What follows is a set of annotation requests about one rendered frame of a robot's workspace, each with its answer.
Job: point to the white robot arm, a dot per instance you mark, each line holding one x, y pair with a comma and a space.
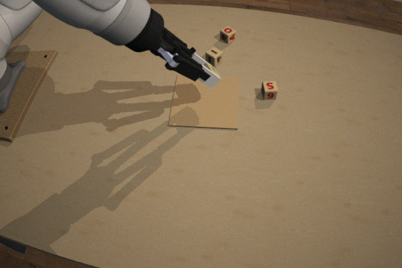
117, 21

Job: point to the tan square mat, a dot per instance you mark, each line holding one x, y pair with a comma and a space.
197, 105

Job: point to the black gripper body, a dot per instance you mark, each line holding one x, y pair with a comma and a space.
151, 38

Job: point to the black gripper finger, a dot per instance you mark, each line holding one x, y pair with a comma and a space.
185, 65
183, 46

